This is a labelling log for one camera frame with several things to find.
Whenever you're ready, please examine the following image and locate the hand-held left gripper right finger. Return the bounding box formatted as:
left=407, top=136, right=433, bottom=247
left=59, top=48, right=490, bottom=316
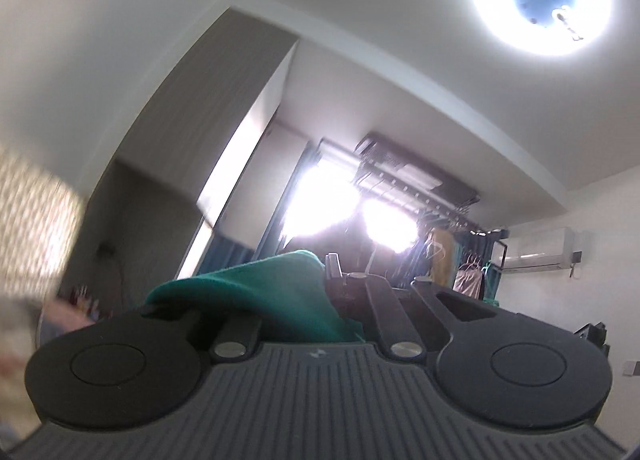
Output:
left=325, top=253, right=501, bottom=360

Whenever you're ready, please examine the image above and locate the ceiling clothes drying rack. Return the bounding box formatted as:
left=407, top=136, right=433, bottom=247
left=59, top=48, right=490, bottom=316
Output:
left=317, top=131, right=511, bottom=241

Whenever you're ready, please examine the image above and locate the patchwork quilt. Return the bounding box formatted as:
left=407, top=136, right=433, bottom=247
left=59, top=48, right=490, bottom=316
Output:
left=0, top=290, right=98, bottom=441

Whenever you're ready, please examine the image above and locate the white air conditioner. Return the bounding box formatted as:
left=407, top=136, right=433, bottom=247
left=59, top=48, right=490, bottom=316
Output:
left=500, top=226, right=585, bottom=275

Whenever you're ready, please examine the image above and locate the beige quilted headboard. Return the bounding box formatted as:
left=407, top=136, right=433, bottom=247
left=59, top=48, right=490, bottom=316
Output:
left=0, top=145, right=87, bottom=301

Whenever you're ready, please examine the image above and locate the pink hanging garment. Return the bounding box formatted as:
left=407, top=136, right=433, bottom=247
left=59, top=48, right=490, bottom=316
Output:
left=452, top=260, right=487, bottom=299

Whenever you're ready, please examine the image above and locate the teal hanging garment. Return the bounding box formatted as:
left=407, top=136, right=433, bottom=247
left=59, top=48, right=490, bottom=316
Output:
left=481, top=263, right=502, bottom=307

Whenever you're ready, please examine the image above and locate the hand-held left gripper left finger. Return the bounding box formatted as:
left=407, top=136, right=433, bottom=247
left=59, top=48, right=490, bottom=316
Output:
left=141, top=304, right=262, bottom=361

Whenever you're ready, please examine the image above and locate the green hoodie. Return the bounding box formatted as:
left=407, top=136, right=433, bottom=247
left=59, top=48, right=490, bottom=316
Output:
left=145, top=249, right=366, bottom=343

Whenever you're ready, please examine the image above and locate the yellow hanging garment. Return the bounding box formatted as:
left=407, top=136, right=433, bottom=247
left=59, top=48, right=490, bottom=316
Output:
left=429, top=227, right=457, bottom=287

